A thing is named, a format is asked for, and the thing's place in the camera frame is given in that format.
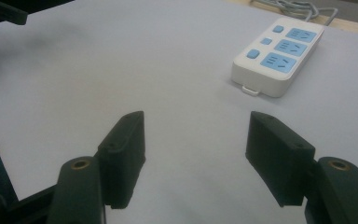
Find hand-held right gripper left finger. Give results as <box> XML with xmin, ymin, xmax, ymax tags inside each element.
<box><xmin>97</xmin><ymin>110</ymin><xmax>146</xmax><ymax>210</ymax></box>

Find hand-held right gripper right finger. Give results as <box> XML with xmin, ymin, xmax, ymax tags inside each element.
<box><xmin>244</xmin><ymin>110</ymin><xmax>317</xmax><ymax>208</ymax></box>

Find white and blue power strip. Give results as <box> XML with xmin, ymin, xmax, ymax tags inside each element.
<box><xmin>230</xmin><ymin>17</ymin><xmax>326</xmax><ymax>99</ymax></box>

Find grey power strip cable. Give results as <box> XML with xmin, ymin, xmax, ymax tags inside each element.
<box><xmin>251</xmin><ymin>0</ymin><xmax>339</xmax><ymax>27</ymax></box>

